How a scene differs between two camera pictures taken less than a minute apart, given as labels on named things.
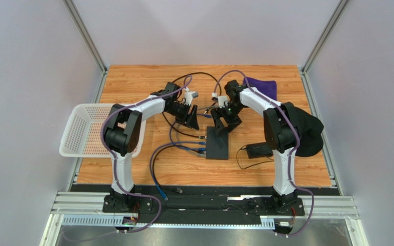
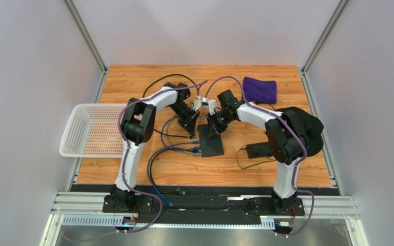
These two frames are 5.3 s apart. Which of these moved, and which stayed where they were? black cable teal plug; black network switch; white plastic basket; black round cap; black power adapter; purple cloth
Moved: black network switch; black cable teal plug
Stayed: purple cloth; white plastic basket; black round cap; black power adapter
